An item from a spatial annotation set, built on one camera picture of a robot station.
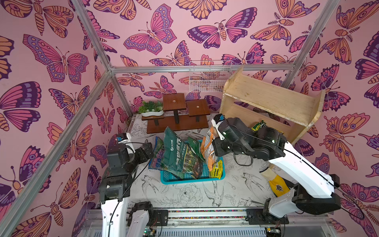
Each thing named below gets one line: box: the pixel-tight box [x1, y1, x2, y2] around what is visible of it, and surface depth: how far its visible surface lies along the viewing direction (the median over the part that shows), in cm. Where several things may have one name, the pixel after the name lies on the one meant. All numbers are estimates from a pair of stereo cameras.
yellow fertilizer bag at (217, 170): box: [209, 159, 224, 180], surface depth 81 cm
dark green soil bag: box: [162, 126, 204, 180], surface depth 77 cm
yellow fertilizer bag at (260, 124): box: [250, 119, 267, 133], surface depth 82 cm
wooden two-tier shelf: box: [219, 66, 326, 144], surface depth 72 cm
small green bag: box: [187, 136, 206, 161], surface depth 86 cm
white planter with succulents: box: [138, 100, 165, 118], surface depth 97 cm
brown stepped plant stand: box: [141, 92, 211, 134], surface depth 103 cm
